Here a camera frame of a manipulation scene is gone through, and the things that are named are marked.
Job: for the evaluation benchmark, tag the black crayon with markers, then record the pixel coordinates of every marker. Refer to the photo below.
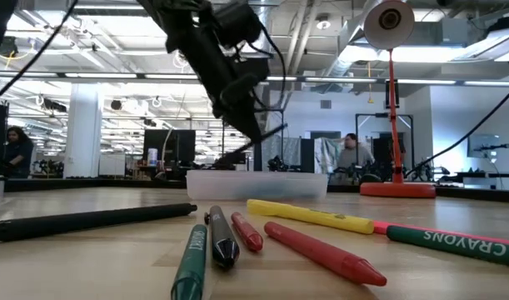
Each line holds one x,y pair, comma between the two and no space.
223,237

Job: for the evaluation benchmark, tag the person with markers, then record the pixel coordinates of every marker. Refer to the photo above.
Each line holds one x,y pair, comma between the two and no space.
354,152
18,152

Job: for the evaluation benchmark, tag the green crayon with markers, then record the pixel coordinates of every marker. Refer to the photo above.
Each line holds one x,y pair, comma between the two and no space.
191,262
454,246

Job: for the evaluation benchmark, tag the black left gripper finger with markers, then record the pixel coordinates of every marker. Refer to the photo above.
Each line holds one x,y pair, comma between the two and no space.
254,118
239,121

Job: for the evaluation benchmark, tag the grey metal post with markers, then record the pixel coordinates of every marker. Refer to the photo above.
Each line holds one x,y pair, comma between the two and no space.
0,185

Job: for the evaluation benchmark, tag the slim pink marker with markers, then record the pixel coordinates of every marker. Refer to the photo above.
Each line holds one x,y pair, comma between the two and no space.
380,227

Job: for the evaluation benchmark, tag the long red crayon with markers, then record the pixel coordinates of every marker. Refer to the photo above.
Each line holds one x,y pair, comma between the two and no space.
320,250

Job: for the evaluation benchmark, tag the grey wall monitor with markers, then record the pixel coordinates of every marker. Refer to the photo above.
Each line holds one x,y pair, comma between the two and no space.
483,145

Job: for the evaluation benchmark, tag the pink-lidded clear pencil box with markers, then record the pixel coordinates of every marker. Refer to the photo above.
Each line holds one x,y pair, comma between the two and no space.
258,185

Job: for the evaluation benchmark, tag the short red crayon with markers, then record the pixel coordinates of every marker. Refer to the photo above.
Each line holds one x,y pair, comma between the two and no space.
248,231

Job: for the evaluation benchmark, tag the white column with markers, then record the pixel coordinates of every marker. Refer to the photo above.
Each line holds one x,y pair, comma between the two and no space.
83,133

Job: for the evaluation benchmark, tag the yellow highlighter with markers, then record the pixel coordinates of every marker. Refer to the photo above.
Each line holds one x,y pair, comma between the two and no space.
312,216

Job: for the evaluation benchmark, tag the long ceiling light strip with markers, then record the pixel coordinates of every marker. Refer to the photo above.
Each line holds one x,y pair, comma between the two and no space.
341,79

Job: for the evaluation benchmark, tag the red desk lamp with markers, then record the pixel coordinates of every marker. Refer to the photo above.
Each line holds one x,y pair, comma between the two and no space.
397,190

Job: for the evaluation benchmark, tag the black monitor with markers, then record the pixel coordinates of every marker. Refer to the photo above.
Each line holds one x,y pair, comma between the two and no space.
171,146

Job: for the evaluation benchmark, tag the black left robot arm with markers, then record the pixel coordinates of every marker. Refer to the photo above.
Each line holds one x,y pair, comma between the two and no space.
175,21

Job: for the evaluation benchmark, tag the white canister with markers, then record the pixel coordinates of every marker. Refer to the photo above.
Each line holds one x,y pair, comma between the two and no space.
152,157

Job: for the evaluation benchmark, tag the black pen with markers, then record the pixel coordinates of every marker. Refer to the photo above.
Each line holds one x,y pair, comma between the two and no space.
91,218

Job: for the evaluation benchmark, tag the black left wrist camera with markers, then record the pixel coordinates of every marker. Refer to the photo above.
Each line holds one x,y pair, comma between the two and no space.
237,23

